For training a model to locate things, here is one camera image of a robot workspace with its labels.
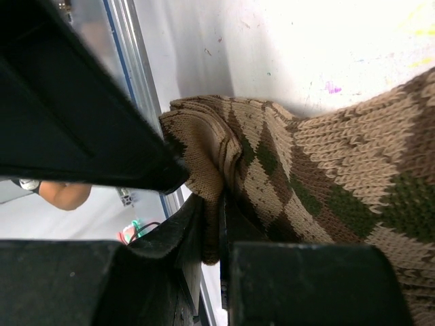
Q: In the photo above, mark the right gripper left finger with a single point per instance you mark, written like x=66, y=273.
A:
x=155, y=280

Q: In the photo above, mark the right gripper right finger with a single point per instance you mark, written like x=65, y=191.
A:
x=273, y=283

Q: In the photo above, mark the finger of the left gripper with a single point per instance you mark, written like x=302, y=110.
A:
x=63, y=118

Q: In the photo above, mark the beige argyle sock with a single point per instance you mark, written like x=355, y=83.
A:
x=362, y=174

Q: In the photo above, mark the person forearm in background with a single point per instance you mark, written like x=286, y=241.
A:
x=64, y=196

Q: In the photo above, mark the aluminium rail frame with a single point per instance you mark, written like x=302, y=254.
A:
x=113, y=30

